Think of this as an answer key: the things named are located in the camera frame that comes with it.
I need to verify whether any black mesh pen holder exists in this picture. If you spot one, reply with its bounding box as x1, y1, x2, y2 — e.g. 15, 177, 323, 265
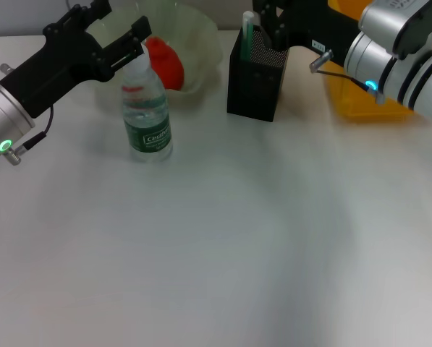
226, 25, 291, 124

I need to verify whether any green utility knife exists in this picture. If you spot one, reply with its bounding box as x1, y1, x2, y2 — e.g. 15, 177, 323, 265
241, 10, 255, 62

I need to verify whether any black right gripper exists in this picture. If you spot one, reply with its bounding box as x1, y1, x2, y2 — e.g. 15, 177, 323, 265
252, 0, 363, 67

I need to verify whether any red-orange fruit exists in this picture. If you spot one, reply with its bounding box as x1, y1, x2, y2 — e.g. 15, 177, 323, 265
144, 35, 185, 91

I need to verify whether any clear green-label water bottle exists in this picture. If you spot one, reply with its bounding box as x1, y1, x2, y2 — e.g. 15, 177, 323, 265
120, 42, 174, 164

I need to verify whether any yellow plastic bin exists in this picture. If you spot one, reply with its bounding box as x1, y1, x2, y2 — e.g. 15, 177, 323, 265
322, 0, 432, 123

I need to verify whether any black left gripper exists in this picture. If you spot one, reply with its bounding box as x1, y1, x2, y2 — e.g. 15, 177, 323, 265
0, 0, 153, 119

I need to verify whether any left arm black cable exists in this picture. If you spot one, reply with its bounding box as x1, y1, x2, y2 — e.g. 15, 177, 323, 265
5, 104, 56, 167

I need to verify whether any translucent green wavy fruit plate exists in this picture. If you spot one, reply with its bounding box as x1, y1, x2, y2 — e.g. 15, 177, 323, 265
88, 0, 224, 110

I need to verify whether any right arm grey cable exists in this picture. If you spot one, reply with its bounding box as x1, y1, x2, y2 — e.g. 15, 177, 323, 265
309, 49, 386, 106

